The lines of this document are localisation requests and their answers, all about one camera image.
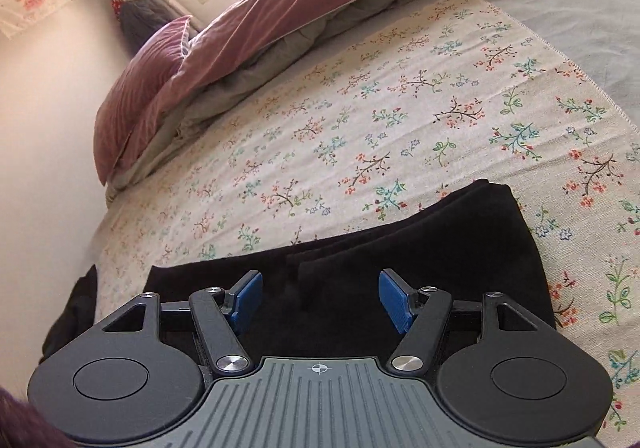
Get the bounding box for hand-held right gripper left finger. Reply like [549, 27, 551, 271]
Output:
[97, 270, 265, 377]

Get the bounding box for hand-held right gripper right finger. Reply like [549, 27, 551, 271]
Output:
[378, 269, 547, 375]

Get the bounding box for black pants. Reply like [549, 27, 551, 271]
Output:
[40, 179, 559, 371]

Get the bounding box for floral printed cloth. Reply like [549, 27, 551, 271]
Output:
[92, 0, 640, 435]

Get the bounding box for pink striped pillow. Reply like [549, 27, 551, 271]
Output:
[94, 15, 197, 187]

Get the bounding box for person's maroon fuzzy clothing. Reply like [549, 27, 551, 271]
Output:
[0, 387, 77, 448]

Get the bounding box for air conditioner with floral cover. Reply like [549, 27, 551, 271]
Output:
[0, 0, 80, 40]

